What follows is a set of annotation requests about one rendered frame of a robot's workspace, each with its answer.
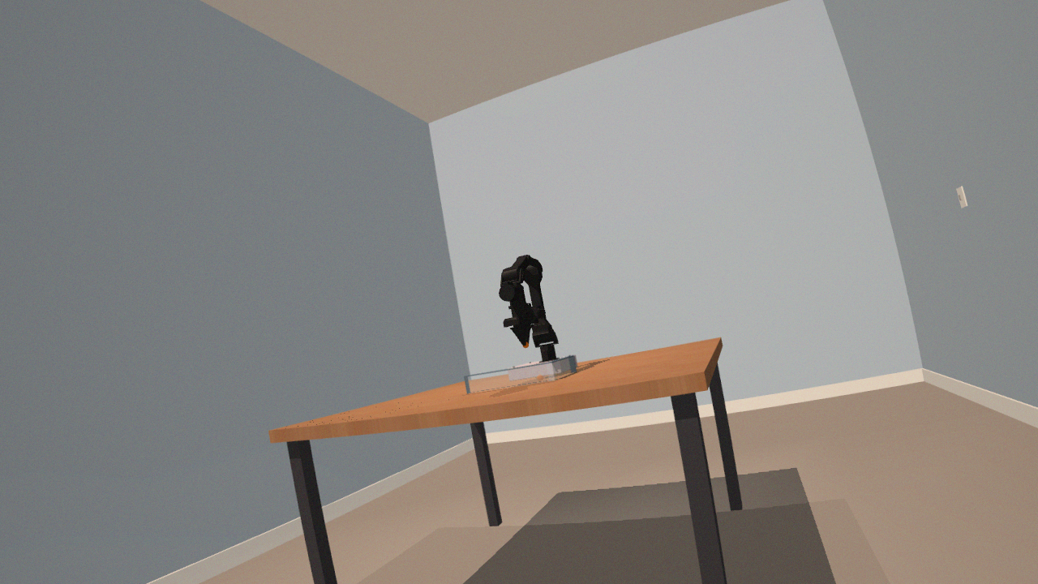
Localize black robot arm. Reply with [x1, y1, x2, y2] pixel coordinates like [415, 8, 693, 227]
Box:
[499, 255, 559, 363]

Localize low clear walls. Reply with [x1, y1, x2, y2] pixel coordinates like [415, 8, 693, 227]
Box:
[465, 357, 577, 394]

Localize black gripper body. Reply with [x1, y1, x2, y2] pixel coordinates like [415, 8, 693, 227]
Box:
[503, 300, 539, 328]

